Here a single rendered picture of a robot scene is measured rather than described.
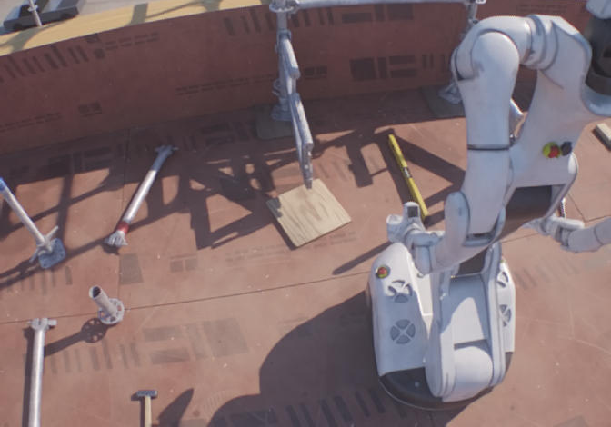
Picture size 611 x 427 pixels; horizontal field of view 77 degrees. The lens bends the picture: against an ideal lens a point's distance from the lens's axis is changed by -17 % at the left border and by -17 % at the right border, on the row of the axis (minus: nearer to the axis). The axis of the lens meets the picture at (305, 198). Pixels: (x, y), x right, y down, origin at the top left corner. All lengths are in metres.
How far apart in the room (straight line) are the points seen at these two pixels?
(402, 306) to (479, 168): 0.93
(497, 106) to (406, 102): 2.17
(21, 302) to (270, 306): 1.24
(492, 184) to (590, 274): 1.75
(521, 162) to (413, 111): 1.88
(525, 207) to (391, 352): 0.77
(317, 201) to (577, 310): 1.40
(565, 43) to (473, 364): 1.08
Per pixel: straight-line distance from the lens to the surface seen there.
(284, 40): 2.32
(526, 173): 1.03
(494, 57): 0.76
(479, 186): 0.79
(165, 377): 1.95
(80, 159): 2.84
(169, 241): 2.24
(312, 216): 2.21
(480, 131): 0.77
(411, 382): 1.69
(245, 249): 2.14
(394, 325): 1.63
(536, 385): 2.09
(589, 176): 2.97
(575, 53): 0.82
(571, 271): 2.44
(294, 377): 1.87
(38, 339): 2.20
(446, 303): 1.51
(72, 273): 2.34
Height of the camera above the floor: 1.80
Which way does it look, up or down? 51 degrees down
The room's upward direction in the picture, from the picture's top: straight up
